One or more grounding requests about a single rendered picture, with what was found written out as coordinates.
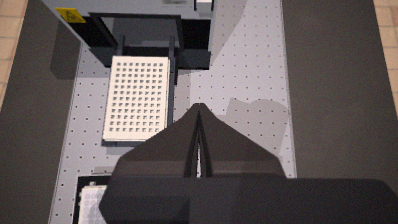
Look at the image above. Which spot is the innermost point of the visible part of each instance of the grey perforated base plate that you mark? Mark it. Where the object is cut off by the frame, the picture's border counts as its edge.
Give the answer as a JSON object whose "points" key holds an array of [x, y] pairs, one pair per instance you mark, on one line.
{"points": [[246, 87]]}

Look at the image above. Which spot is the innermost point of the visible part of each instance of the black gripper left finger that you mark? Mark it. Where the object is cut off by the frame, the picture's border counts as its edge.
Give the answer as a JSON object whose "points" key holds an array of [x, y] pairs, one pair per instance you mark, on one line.
{"points": [[173, 150]]}

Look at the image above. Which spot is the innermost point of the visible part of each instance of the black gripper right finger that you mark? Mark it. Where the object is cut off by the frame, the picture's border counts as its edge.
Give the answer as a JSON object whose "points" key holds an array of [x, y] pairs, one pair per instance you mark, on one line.
{"points": [[225, 152]]}

